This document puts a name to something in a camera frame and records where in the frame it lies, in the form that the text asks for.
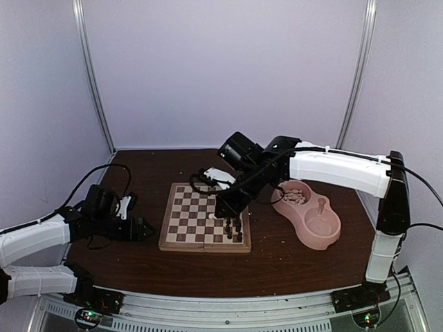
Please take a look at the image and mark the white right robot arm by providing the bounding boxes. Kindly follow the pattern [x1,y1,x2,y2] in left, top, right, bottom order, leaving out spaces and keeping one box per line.
[204,132,410,306]

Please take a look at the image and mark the aluminium front rail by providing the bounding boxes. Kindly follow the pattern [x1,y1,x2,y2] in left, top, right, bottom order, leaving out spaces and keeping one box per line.
[25,273,431,331]

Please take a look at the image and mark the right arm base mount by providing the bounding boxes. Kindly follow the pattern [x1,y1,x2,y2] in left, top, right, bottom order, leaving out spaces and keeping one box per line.
[331,282,390,313]

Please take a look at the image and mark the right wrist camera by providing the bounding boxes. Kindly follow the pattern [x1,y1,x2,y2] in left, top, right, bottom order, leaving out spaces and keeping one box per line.
[200,167,236,190]

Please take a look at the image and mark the right circuit board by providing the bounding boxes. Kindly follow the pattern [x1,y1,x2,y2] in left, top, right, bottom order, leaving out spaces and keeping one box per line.
[352,308,381,329]

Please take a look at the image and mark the pink double pet bowl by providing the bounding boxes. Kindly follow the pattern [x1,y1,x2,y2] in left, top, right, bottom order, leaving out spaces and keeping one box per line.
[271,180,341,250]

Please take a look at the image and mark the left circuit board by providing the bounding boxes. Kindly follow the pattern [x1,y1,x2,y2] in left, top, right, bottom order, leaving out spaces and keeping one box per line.
[74,308,103,329]

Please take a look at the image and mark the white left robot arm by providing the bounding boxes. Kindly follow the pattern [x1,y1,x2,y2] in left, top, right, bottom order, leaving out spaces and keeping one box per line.
[1,185,155,307]

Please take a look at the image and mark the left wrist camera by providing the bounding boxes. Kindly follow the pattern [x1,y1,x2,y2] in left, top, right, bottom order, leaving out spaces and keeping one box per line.
[115,192,138,220]

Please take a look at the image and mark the pile of white chess pieces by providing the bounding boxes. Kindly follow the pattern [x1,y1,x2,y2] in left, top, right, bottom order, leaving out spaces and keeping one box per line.
[283,189,309,205]

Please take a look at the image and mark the aluminium frame post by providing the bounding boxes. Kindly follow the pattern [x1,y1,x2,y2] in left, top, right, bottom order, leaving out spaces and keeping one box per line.
[72,0,116,155]
[336,0,377,149]

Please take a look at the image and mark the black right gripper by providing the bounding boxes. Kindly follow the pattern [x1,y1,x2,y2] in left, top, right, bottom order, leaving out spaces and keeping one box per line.
[215,164,266,219]

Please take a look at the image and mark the left aluminium frame post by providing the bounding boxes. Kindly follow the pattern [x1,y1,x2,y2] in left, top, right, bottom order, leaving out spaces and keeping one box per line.
[72,0,116,155]

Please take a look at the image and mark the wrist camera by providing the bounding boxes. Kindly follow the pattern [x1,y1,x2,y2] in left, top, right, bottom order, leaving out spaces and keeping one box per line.
[115,192,138,220]
[200,167,236,190]

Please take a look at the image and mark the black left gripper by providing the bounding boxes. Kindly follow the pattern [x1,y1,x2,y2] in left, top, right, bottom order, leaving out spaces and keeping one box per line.
[94,212,156,241]

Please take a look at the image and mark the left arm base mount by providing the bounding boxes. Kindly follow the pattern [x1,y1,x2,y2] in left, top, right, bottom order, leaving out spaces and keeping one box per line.
[63,287,124,315]

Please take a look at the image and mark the circuit board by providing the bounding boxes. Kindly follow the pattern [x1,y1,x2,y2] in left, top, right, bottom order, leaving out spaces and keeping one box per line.
[74,308,103,329]
[352,308,381,329]

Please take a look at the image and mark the right aluminium frame post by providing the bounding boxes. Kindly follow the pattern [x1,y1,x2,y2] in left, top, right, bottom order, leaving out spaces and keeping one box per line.
[336,0,377,149]

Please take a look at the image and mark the dark chess pieces row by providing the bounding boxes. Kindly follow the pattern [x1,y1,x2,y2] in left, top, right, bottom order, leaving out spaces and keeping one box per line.
[224,216,243,243]

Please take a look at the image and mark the wooden chess board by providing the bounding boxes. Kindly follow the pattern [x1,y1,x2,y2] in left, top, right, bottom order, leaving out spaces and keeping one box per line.
[159,183,252,254]

